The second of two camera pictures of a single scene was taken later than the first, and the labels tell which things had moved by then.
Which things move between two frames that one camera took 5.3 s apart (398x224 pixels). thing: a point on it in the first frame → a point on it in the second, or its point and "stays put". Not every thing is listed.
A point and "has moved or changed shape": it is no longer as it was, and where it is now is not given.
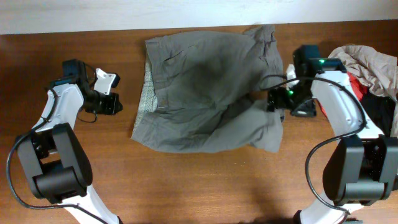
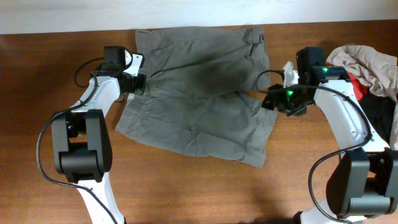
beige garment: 379,71 stays put
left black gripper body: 101,104 → 134,83
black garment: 380,109 stays put
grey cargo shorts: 203,92 has moved or changed shape
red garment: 359,89 stays put
